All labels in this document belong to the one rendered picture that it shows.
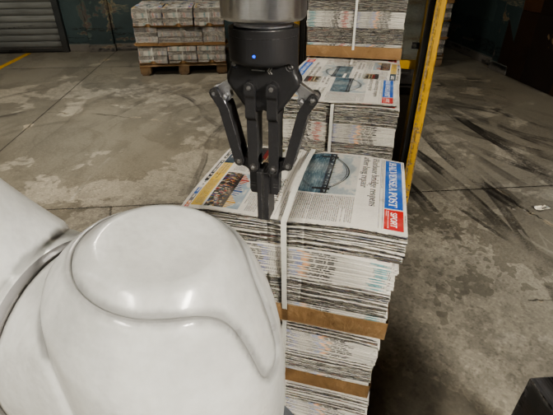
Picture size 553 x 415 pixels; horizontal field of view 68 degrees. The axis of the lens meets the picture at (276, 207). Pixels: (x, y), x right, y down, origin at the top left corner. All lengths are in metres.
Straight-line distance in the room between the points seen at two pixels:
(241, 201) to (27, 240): 0.42
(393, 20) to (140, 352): 1.62
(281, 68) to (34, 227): 0.28
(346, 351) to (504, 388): 1.13
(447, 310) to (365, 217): 1.50
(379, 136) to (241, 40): 0.84
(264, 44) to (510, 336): 1.88
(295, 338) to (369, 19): 1.25
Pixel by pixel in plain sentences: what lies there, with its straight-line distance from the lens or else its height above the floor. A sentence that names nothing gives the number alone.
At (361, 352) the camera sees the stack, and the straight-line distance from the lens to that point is 0.89.
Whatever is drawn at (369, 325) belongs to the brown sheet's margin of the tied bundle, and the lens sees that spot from 0.77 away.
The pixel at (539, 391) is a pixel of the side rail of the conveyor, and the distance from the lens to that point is 0.88.
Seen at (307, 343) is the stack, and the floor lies 0.74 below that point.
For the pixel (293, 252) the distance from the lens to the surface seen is 0.69.
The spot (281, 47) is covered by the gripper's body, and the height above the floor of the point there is 1.34.
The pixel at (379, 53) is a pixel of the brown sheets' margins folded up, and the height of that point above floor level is 1.09.
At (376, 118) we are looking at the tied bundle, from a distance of 1.21.
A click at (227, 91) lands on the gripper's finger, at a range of 0.50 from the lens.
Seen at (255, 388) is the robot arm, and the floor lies 1.19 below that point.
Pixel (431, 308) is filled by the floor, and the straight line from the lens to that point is 2.12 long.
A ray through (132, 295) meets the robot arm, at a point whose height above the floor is 1.27.
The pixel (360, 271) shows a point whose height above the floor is 0.98.
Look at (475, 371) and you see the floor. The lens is 1.94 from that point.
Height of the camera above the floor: 1.43
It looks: 32 degrees down
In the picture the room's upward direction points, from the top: straight up
